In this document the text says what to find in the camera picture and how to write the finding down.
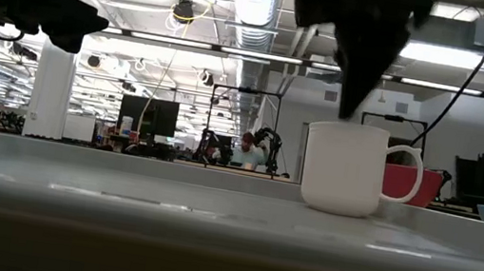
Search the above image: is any white mug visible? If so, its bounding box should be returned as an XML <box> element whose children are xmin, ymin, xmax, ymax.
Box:
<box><xmin>296</xmin><ymin>116</ymin><xmax>431</xmax><ymax>228</ymax></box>

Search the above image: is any white cabinet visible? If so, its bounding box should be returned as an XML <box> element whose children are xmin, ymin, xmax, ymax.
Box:
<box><xmin>61</xmin><ymin>112</ymin><xmax>99</xmax><ymax>145</ymax></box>

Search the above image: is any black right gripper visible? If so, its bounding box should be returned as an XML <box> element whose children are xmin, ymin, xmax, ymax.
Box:
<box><xmin>275</xmin><ymin>0</ymin><xmax>437</xmax><ymax>133</ymax></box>

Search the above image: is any white canister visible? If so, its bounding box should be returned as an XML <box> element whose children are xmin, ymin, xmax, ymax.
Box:
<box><xmin>118</xmin><ymin>114</ymin><xmax>135</xmax><ymax>139</ymax></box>

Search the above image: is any long ceiling light bar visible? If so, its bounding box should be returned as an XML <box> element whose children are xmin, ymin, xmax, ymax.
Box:
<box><xmin>92</xmin><ymin>24</ymin><xmax>484</xmax><ymax>100</ymax></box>

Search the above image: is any silver ventilation duct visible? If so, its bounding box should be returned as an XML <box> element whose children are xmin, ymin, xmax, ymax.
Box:
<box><xmin>211</xmin><ymin>0</ymin><xmax>283</xmax><ymax>128</ymax></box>

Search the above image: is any black monitor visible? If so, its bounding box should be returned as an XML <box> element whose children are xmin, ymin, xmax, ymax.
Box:
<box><xmin>115</xmin><ymin>92</ymin><xmax>182</xmax><ymax>146</ymax></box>

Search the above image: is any red bowl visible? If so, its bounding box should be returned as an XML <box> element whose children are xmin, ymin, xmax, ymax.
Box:
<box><xmin>379</xmin><ymin>162</ymin><xmax>446</xmax><ymax>211</ymax></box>

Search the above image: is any person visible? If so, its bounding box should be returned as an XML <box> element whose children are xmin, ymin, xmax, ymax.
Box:
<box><xmin>228</xmin><ymin>128</ymin><xmax>273</xmax><ymax>174</ymax></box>

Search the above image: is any black ceiling camera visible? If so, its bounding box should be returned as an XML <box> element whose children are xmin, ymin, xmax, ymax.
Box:
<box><xmin>170</xmin><ymin>0</ymin><xmax>199</xmax><ymax>27</ymax></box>

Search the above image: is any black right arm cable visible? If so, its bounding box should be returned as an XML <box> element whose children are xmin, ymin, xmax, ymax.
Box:
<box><xmin>408</xmin><ymin>0</ymin><xmax>484</xmax><ymax>159</ymax></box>

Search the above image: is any white column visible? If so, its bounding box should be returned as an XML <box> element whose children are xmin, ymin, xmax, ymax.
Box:
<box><xmin>21</xmin><ymin>35</ymin><xmax>82</xmax><ymax>143</ymax></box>

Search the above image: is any black metal frame stand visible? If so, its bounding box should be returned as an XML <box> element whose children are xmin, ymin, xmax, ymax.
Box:
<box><xmin>199</xmin><ymin>82</ymin><xmax>285</xmax><ymax>181</ymax></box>
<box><xmin>357</xmin><ymin>109</ymin><xmax>431</xmax><ymax>150</ymax></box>

